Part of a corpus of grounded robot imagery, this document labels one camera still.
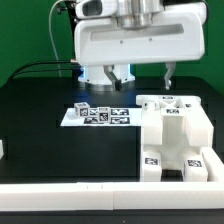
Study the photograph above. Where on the white long chair side front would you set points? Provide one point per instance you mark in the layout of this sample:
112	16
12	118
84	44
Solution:
199	129

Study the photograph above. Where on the black camera stand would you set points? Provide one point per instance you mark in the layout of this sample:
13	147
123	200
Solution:
69	7

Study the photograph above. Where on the small white tagged cube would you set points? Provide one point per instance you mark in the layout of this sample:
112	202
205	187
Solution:
103	114

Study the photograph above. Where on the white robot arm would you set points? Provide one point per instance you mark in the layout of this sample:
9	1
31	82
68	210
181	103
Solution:
95	78

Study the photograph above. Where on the white chair seat part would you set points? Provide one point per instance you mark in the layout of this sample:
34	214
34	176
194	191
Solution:
163	135

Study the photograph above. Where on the white part at left edge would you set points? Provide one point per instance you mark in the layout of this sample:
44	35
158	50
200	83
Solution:
1	149

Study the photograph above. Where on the white chair back panel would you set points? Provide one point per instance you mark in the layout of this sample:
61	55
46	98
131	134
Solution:
118	117

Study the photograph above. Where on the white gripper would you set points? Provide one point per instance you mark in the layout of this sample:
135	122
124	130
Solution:
142	32

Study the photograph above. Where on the small white tagged block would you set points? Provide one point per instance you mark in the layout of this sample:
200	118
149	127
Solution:
82	109

